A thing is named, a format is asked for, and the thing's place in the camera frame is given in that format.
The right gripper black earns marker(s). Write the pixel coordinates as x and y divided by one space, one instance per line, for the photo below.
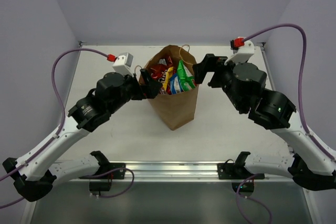
210 63

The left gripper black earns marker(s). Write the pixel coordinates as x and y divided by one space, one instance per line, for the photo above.
143 87

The yellow M&M candy pack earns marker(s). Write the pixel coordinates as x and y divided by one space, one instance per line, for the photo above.
165 80

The brown paper bag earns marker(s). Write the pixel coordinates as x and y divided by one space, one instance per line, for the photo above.
175 110

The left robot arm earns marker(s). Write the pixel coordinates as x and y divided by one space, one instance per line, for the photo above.
36 173

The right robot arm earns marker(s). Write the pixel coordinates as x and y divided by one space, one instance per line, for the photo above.
244 84

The red Doritos chip bag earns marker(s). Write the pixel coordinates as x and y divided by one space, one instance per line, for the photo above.
159 70

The green chip bag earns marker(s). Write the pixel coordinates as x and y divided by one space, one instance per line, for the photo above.
186 78

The blue white snack pack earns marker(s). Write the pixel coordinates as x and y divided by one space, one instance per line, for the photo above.
175 85

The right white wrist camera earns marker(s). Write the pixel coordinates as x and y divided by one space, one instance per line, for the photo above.
242 51

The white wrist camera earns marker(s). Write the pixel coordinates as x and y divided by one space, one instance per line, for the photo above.
242 51
122 63

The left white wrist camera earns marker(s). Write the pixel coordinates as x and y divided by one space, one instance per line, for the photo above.
122 63

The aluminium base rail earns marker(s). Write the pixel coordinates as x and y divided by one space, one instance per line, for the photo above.
202 169

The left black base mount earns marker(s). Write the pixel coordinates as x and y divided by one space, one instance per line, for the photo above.
103 178

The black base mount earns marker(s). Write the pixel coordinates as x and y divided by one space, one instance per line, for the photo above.
228 170
103 178

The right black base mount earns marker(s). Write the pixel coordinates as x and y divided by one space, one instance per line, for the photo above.
228 170

